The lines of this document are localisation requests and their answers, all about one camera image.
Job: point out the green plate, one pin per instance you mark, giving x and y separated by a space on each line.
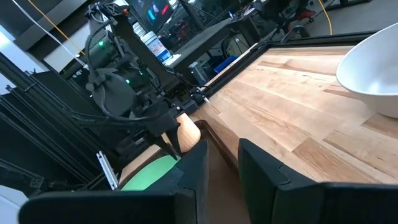
149 174

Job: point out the black aluminium table frame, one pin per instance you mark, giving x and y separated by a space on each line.
311 40

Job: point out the grey bowl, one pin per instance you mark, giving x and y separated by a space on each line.
373 68

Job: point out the orange cup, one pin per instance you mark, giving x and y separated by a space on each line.
189 133

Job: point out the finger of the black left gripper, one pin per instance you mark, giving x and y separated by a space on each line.
175 140
161 143

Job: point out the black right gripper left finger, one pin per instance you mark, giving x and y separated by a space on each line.
124 208

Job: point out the black office chair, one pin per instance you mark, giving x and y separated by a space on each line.
280 12

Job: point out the white canister blue label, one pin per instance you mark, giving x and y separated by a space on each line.
155 46

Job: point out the silver aluminium extrusion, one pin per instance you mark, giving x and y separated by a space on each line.
107 171

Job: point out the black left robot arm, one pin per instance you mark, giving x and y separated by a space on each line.
115 90

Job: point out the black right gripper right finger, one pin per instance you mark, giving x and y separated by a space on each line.
311 205

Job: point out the blue bin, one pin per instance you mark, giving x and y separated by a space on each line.
225 63

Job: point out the lit computer monitor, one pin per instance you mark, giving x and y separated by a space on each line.
149 14

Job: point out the dark grey desk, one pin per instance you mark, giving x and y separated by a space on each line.
202 43

